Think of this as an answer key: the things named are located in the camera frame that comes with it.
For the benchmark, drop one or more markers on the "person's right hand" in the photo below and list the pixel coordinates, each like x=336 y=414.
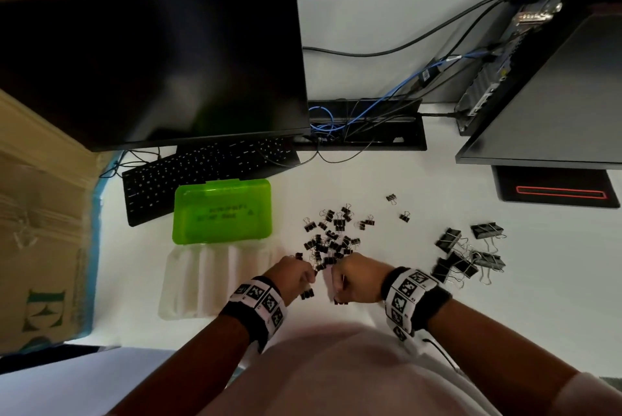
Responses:
x=364 y=279

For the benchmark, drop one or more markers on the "person's left hand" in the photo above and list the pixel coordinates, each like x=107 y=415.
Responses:
x=291 y=277

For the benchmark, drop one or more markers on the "pile of small black binder clips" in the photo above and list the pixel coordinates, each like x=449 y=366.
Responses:
x=323 y=243

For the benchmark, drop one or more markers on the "person's right forearm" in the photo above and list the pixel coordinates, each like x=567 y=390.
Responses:
x=495 y=357

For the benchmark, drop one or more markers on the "person's left forearm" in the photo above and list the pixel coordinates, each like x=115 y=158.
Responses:
x=194 y=372

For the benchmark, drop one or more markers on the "person's light pink shirt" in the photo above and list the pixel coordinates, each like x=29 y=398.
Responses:
x=340 y=372

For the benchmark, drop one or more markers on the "brown cardboard box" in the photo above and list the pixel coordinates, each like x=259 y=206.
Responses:
x=39 y=236

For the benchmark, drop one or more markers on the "black marker-tag wristband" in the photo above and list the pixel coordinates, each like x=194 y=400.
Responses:
x=410 y=294
x=257 y=304

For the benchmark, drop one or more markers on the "black keyboard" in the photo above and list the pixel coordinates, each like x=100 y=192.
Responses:
x=194 y=177

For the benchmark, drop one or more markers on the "black red-striped monitor stand base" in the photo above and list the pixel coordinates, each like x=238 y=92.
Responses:
x=554 y=180

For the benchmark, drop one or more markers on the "black mini desktop computer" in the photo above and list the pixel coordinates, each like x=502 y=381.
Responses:
x=486 y=95

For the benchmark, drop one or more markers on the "black computer monitor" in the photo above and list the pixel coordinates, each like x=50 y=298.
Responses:
x=559 y=114
x=146 y=61

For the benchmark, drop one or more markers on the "white desk divider panel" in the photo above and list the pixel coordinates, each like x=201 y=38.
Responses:
x=379 y=17

